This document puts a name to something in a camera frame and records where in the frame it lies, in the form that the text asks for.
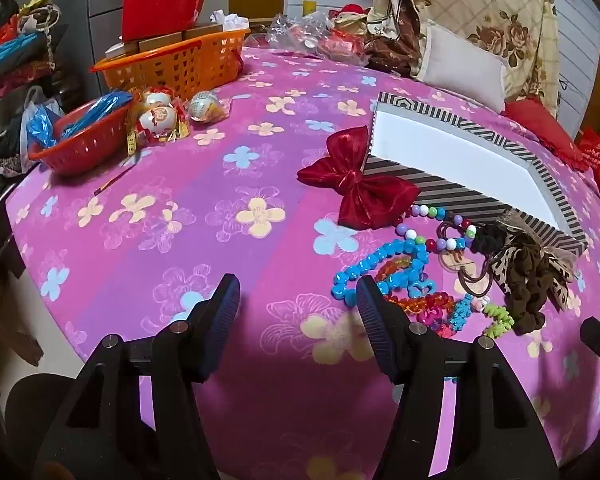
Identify blue flower hair tie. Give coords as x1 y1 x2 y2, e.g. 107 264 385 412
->
449 294 477 333

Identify white plastic bag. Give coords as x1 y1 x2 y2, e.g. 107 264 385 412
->
20 85 66 151

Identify rainbow crystal bead bracelet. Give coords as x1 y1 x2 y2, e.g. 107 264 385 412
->
386 292 456 313

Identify plush toy with red hat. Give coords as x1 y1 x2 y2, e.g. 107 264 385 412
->
330 4 371 33

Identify clear plastic bag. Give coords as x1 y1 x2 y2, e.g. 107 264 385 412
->
267 12 366 61

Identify pile of colourful clutter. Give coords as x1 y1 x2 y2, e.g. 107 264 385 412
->
0 0 63 111

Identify leopard print hair bow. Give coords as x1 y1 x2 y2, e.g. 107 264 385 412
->
485 210 581 311

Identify silver ornament ball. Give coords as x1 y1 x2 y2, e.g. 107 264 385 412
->
187 90 222 122

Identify white pillow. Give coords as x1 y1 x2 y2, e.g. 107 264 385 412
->
420 20 508 111

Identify red pencil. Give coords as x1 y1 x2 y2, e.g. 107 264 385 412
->
94 164 136 196

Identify white tissue paper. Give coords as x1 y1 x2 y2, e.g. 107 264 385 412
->
210 9 251 31

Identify grey cabinet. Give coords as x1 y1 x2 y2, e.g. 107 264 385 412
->
55 0 131 61

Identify red satin bow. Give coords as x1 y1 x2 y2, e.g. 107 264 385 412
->
296 126 421 231

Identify white and red ornament ball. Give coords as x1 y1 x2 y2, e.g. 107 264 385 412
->
142 87 176 111

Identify pink floral tablecloth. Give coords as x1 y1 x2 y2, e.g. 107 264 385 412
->
5 45 600 480

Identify yellow measuring tape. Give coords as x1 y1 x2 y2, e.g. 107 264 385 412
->
126 105 191 158

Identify orange plastic basket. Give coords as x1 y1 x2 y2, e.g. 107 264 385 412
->
90 29 251 103

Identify red gift bag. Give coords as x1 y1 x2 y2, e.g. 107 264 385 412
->
121 0 215 42

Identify orange crystal bead bracelet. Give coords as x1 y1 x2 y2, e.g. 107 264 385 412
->
376 255 415 285

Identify green spiral hair tie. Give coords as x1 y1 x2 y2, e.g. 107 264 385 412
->
472 297 514 339

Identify striped cardboard box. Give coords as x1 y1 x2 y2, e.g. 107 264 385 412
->
362 91 589 257

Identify blue plastic wrapper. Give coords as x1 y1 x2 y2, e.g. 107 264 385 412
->
27 91 131 148

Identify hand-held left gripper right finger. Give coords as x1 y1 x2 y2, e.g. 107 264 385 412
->
355 276 561 480

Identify black scrunchie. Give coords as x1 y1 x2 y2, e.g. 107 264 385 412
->
467 222 506 257

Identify dark brown scrunchie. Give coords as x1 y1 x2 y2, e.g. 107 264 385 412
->
502 245 561 336

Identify red frilled cushion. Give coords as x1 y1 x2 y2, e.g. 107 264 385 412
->
502 99 588 171

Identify brown elastic hair ties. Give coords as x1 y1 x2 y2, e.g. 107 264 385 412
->
437 220 498 297

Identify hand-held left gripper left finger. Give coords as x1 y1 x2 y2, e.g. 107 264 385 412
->
32 273 242 480

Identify blue bead bracelet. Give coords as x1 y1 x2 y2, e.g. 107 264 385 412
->
331 240 438 306

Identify red plastic basket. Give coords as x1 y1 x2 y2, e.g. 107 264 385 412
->
28 92 136 177

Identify pastel round bead bracelet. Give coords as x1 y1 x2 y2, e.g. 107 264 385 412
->
395 203 478 253

